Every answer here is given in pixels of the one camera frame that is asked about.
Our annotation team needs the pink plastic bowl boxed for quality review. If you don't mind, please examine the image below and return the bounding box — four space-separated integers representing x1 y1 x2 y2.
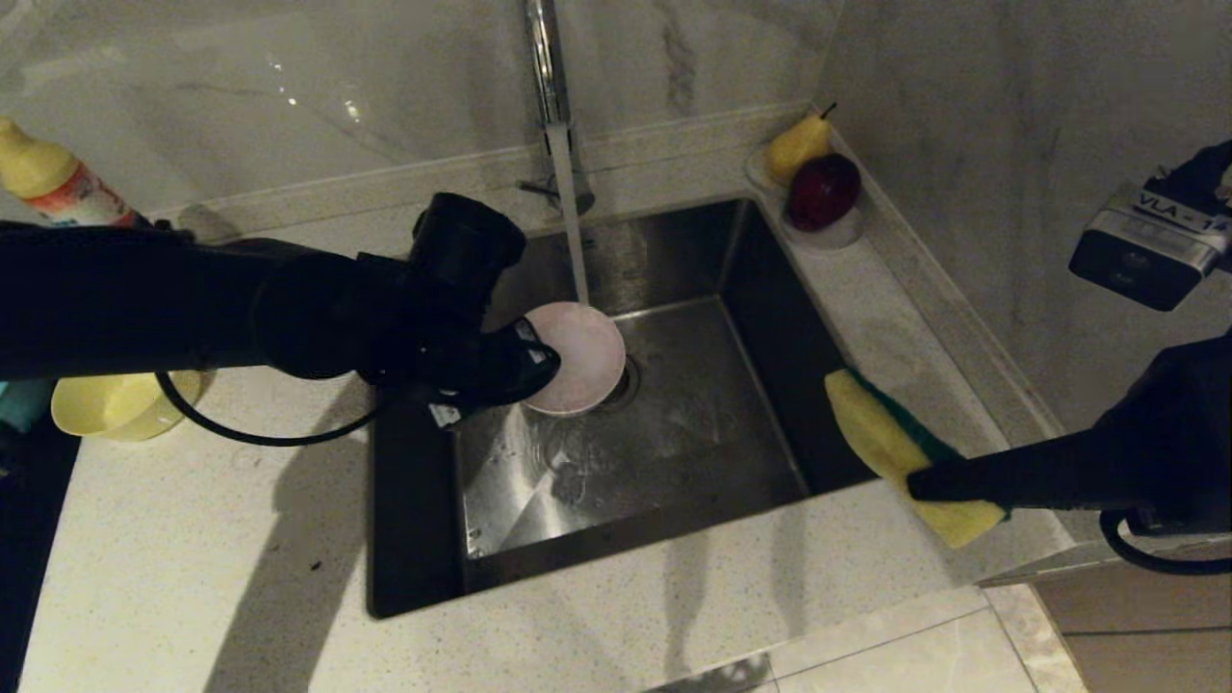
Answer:
523 301 629 418

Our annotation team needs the green yellow sponge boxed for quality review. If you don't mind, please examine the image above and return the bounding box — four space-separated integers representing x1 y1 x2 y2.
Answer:
825 368 1013 551

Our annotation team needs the chrome faucet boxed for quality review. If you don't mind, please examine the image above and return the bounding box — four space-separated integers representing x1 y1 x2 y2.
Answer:
518 0 598 218

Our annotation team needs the yellow plastic bowl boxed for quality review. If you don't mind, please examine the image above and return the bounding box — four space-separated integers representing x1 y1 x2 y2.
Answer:
50 369 204 444

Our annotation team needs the blue plastic bowl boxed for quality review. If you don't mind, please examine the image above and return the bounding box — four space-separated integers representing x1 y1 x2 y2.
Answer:
0 378 55 435

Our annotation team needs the orange detergent bottle yellow cap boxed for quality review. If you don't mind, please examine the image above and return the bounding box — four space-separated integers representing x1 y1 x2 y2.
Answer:
0 117 147 230

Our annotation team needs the stainless steel sink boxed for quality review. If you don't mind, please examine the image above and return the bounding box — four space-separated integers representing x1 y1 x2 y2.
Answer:
367 197 908 619

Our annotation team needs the running water stream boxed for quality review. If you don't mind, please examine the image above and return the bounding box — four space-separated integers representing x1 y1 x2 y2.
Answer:
547 123 594 311

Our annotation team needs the small white dish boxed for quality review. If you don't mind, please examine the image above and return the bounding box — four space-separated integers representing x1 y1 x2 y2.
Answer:
743 144 865 253

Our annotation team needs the dark red apple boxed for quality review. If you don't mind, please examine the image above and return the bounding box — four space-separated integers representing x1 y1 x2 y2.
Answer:
784 154 861 234

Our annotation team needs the yellow pear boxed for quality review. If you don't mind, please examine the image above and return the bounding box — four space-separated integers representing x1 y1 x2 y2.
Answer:
765 104 836 189

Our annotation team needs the black induction cooktop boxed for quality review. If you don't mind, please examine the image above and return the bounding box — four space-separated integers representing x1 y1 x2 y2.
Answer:
0 423 84 693

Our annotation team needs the thick black hose cable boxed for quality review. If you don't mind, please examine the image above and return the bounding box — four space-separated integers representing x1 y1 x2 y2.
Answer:
1100 140 1232 578

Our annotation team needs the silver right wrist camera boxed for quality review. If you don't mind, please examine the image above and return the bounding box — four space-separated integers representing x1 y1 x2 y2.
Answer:
1068 183 1232 313

